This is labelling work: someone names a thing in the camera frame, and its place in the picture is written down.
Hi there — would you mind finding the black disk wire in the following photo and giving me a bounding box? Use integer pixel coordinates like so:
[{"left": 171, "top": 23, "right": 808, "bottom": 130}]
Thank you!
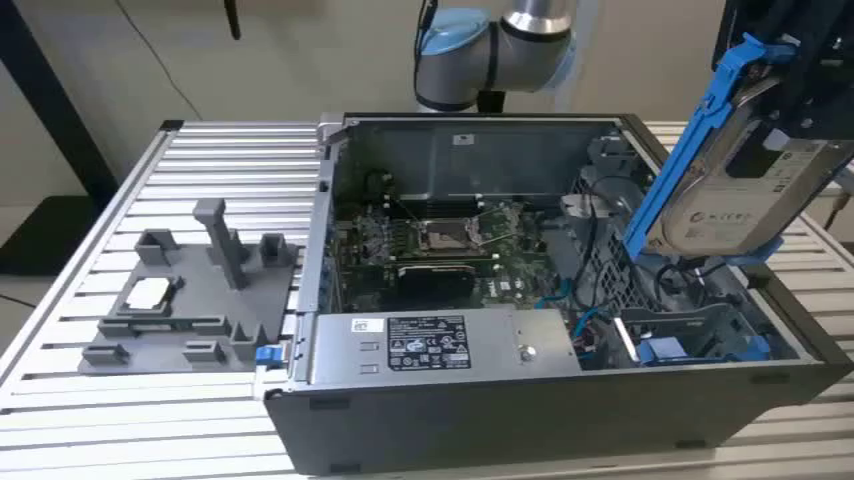
[
  {"left": 655, "top": 263, "right": 688, "bottom": 304},
  {"left": 686, "top": 259, "right": 726, "bottom": 296}
]

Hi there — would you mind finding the gray perforated disk bay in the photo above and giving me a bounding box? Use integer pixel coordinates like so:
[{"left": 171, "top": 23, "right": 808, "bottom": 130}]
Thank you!
[{"left": 566, "top": 164, "right": 802, "bottom": 371}]

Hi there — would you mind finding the black RAM slot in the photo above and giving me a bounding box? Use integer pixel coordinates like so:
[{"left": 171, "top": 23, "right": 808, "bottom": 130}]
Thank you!
[
  {"left": 392, "top": 252, "right": 500, "bottom": 263},
  {"left": 384, "top": 195, "right": 484, "bottom": 212}
]

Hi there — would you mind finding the metal socket cover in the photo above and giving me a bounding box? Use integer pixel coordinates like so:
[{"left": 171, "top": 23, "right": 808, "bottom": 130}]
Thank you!
[{"left": 471, "top": 204, "right": 528, "bottom": 247}]

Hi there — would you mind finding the green motherboard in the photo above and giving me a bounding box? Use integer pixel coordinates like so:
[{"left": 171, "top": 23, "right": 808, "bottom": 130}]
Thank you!
[{"left": 332, "top": 199, "right": 568, "bottom": 314}]

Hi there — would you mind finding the CPU socket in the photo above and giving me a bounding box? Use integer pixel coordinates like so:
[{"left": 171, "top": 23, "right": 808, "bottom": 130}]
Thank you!
[{"left": 416, "top": 217, "right": 482, "bottom": 254}]

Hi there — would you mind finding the black graphics card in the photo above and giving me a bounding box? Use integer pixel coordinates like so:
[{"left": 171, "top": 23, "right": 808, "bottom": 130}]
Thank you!
[{"left": 383, "top": 262, "right": 479, "bottom": 311}]

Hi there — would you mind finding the silver power supply unit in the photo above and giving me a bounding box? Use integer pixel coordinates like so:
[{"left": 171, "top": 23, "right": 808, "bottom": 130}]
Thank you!
[{"left": 307, "top": 307, "right": 580, "bottom": 386}]

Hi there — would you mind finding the black open PC case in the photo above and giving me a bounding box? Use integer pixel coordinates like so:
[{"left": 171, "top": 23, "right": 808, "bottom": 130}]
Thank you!
[{"left": 263, "top": 110, "right": 854, "bottom": 476}]

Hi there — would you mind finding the gray parts rack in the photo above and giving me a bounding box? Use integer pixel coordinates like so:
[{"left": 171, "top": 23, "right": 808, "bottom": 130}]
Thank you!
[{"left": 77, "top": 198, "right": 301, "bottom": 375}]

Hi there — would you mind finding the silver CPU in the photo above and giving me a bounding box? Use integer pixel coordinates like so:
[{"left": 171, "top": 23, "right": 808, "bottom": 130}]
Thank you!
[{"left": 125, "top": 278, "right": 176, "bottom": 309}]

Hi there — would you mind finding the black floor box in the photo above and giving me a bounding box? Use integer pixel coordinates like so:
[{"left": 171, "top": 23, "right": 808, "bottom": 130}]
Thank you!
[{"left": 0, "top": 195, "right": 101, "bottom": 276}]

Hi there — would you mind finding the silver metal bracket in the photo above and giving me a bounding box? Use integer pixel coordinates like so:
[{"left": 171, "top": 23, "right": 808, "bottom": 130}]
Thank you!
[{"left": 559, "top": 193, "right": 612, "bottom": 220}]

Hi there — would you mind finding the long black case wire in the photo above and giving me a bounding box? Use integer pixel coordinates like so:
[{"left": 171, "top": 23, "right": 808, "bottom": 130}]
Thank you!
[{"left": 574, "top": 174, "right": 642, "bottom": 316}]

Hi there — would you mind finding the light blue wire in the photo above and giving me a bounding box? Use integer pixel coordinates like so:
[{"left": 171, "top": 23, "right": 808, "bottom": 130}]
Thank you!
[{"left": 536, "top": 292, "right": 612, "bottom": 346}]

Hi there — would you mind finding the thin wire locking lever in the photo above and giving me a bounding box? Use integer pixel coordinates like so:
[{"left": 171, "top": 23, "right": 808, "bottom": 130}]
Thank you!
[{"left": 394, "top": 196, "right": 423, "bottom": 224}]

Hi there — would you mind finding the thin black wall cable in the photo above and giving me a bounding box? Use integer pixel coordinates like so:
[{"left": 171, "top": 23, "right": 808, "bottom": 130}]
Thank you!
[{"left": 113, "top": 0, "right": 205, "bottom": 122}]

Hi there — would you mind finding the dark slanted post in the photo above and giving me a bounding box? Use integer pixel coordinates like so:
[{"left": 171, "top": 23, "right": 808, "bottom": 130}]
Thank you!
[{"left": 0, "top": 0, "right": 121, "bottom": 206}]

